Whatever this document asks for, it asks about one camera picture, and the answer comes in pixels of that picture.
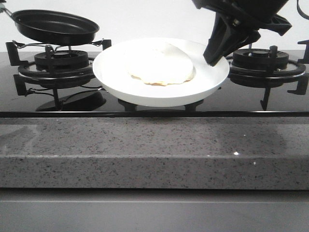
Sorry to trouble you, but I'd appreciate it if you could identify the black gas burner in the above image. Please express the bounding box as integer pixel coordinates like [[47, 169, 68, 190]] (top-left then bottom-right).
[[34, 50, 89, 71], [232, 48, 289, 71]]

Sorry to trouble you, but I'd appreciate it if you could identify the wire pan reducer ring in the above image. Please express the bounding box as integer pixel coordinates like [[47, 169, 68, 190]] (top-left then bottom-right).
[[12, 38, 105, 53]]

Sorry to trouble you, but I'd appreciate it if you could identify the white round plate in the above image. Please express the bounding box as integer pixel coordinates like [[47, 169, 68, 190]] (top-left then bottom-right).
[[93, 38, 229, 107]]

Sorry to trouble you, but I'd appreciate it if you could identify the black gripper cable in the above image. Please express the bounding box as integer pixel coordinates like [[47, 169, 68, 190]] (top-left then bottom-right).
[[296, 0, 309, 20]]

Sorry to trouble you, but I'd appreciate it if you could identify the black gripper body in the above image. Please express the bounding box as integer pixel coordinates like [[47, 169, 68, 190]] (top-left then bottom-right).
[[193, 0, 292, 36]]

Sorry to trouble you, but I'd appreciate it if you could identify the white fried egg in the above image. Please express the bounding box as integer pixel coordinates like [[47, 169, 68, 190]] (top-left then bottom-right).
[[124, 41, 196, 86]]

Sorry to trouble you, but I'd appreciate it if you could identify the black pan support grate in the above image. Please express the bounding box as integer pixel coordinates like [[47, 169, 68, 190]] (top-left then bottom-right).
[[226, 40, 309, 111], [0, 41, 106, 112]]

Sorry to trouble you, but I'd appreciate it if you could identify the black left gas burner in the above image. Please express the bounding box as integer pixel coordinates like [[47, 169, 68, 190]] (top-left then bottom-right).
[[34, 50, 89, 71]]

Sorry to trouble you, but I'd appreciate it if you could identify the black left pan support grate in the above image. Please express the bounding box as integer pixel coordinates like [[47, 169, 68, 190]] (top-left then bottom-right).
[[0, 41, 106, 112]]

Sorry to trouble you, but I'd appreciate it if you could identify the black glass gas cooktop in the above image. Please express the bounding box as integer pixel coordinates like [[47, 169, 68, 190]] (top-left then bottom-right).
[[0, 51, 309, 118]]

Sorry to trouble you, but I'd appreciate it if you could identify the black right gas burner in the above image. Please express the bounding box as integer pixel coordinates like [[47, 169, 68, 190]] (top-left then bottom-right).
[[232, 48, 289, 71]]

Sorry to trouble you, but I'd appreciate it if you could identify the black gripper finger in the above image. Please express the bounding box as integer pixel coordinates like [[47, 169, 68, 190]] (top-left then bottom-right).
[[203, 12, 241, 66], [225, 30, 261, 56]]

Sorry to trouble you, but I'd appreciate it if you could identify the black frying pan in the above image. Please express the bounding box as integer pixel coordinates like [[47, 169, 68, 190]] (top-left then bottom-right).
[[0, 4, 99, 46]]

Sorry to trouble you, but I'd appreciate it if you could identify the black right pan support grate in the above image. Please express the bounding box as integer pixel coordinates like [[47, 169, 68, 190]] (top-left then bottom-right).
[[226, 40, 309, 111]]

